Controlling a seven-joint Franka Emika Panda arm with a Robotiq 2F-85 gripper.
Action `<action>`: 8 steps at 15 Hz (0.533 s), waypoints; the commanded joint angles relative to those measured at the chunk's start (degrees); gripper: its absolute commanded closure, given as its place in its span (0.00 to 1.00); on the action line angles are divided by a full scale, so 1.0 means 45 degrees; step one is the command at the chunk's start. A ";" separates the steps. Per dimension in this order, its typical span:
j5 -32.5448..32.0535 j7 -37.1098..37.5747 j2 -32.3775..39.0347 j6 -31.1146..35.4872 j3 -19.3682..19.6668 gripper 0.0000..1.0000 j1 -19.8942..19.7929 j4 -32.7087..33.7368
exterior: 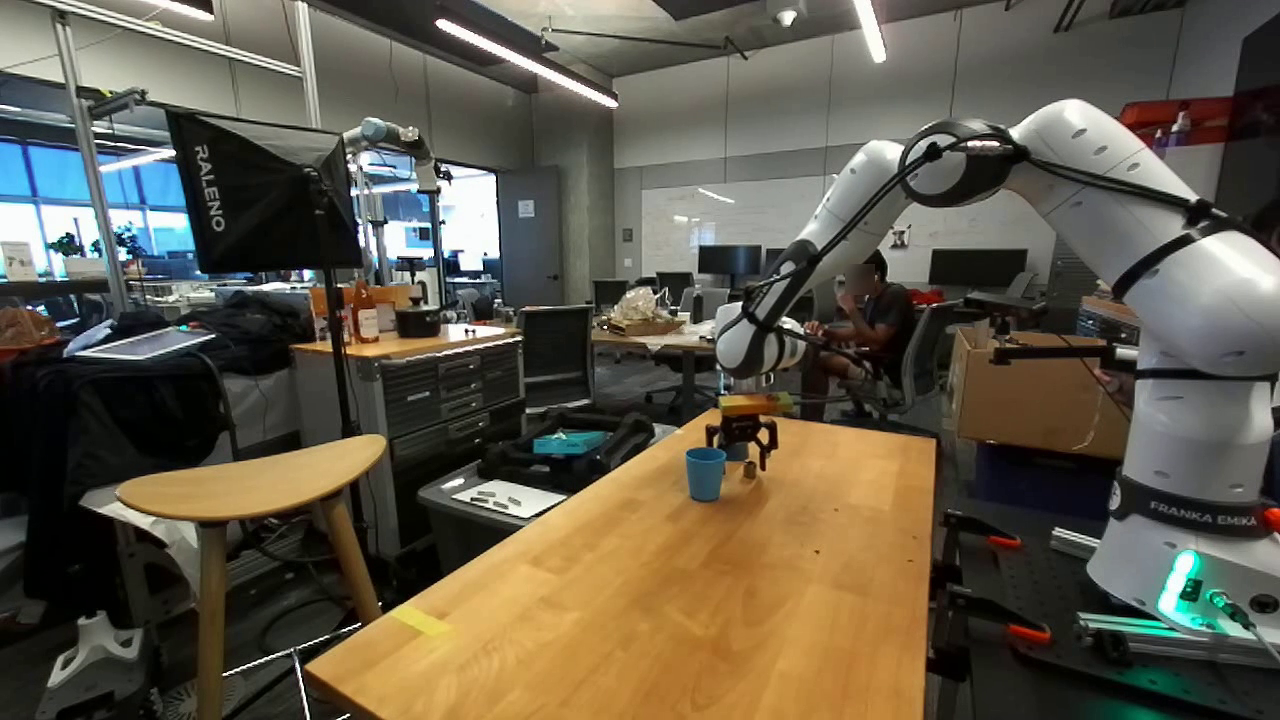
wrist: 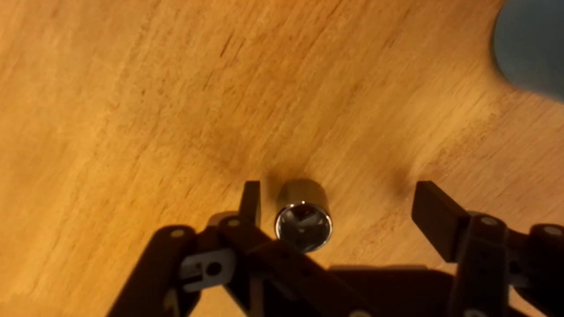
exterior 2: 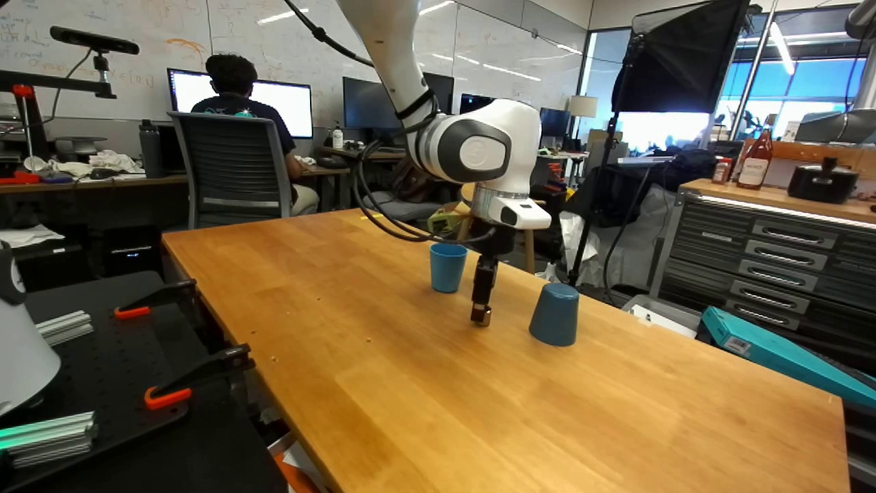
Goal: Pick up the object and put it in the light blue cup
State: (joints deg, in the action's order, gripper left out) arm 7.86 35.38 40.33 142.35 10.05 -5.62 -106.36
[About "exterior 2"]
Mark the green aluminium bars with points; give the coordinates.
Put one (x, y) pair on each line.
(47, 440)

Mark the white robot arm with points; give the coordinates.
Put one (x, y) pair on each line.
(494, 148)

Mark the bright computer monitor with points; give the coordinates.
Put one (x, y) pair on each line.
(290, 100)

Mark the grey mesh office chair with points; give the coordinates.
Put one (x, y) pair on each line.
(234, 164)

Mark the upper orange-tipped black clamp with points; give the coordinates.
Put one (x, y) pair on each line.
(182, 295)

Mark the seated person dark hair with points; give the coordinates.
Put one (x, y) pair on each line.
(234, 81)

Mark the teal flat case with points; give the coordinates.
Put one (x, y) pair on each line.
(787, 356)

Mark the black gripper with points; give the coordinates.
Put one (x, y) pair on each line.
(489, 240)

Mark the black softbox light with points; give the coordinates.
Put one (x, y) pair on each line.
(676, 56)

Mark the light blue upright cup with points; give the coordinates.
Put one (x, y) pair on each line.
(448, 263)

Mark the small metal cylinder object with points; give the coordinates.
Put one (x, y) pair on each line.
(480, 318)

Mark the lower orange-tipped black clamp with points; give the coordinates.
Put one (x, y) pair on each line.
(182, 386)

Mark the black camera on stand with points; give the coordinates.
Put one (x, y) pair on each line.
(99, 47)

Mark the black device on cabinet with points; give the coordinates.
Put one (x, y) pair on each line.
(825, 181)

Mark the orange-tipped black clamp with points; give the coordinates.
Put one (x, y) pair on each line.
(182, 295)
(182, 386)

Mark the dark computer monitor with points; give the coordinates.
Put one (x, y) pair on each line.
(368, 114)

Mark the dark blue upside-down cup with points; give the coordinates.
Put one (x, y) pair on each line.
(556, 316)

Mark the wooden stool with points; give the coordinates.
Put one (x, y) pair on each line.
(524, 240)

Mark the grey drawer cabinet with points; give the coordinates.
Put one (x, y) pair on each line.
(801, 269)

